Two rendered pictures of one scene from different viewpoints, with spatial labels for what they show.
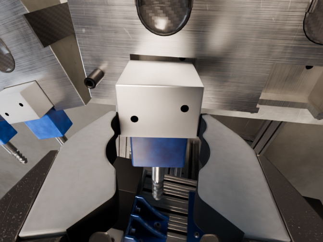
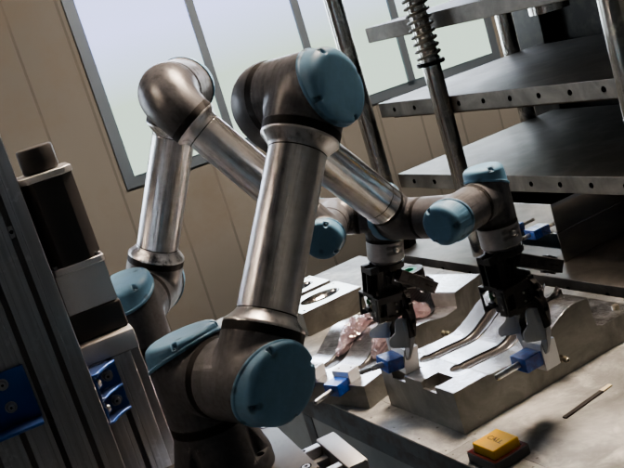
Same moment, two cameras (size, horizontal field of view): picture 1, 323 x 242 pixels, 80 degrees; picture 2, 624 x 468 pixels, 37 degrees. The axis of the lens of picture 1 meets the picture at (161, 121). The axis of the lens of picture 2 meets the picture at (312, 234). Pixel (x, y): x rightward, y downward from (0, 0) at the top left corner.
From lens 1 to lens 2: 196 cm
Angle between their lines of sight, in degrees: 90
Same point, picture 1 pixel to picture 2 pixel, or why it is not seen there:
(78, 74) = (375, 385)
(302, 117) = (438, 448)
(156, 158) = (384, 357)
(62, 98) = (359, 382)
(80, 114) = not seen: outside the picture
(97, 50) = not seen: hidden behind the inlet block
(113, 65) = not seen: hidden behind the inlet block
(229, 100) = (418, 377)
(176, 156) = (390, 358)
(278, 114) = (428, 443)
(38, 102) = (353, 373)
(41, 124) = (337, 380)
